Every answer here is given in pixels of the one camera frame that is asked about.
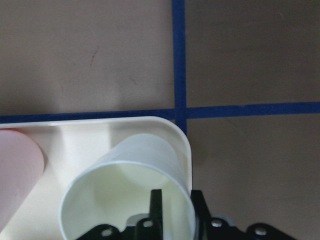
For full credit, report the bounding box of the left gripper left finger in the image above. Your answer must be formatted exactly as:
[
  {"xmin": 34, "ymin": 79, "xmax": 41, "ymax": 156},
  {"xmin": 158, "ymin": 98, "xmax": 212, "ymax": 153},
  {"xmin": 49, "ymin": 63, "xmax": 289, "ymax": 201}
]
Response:
[{"xmin": 147, "ymin": 189, "xmax": 163, "ymax": 240}]

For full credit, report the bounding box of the cream plastic tray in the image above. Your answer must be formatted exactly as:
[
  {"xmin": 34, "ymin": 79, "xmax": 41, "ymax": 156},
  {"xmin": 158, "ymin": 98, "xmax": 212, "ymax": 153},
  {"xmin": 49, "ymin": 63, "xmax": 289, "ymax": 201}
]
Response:
[{"xmin": 0, "ymin": 116, "xmax": 186, "ymax": 240}]

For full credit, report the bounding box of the pink plastic cup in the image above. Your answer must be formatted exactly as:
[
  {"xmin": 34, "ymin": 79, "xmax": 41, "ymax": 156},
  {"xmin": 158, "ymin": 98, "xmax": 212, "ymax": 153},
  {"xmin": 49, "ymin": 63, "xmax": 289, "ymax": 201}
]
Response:
[{"xmin": 0, "ymin": 130, "xmax": 45, "ymax": 230}]

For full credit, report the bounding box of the cream white plastic cup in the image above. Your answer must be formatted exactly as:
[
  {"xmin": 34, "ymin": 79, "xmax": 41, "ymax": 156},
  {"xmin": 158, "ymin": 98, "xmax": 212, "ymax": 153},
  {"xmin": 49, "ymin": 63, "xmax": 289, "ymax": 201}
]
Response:
[{"xmin": 58, "ymin": 133, "xmax": 196, "ymax": 240}]

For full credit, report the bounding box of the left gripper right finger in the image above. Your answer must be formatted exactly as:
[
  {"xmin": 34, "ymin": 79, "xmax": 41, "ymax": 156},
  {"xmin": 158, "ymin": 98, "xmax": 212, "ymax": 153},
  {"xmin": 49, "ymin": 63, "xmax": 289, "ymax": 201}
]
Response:
[{"xmin": 190, "ymin": 190, "xmax": 211, "ymax": 240}]

